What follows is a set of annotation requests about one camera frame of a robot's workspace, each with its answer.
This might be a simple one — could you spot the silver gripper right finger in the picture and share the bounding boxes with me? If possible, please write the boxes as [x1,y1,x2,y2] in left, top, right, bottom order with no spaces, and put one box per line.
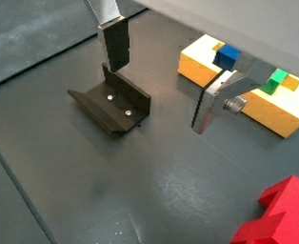
[192,60,278,134]

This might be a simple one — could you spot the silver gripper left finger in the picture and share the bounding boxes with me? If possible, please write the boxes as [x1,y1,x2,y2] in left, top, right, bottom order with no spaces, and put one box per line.
[84,0,130,72]

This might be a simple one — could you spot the red cross-shaped block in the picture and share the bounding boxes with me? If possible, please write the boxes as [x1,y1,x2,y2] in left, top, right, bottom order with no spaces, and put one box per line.
[231,175,299,244]

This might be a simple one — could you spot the yellow base board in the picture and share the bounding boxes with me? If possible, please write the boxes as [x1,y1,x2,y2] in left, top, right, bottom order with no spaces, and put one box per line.
[178,34,299,137]

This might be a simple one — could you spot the blue long block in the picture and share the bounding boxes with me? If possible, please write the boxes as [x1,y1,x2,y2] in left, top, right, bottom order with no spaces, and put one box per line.
[214,44,241,71]

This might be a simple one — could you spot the green long block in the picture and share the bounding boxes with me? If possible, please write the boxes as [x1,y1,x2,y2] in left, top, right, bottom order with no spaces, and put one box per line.
[259,69,289,95]

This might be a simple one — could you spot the black angled bracket holder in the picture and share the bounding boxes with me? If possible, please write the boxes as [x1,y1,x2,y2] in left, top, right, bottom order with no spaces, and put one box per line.
[68,63,151,134]

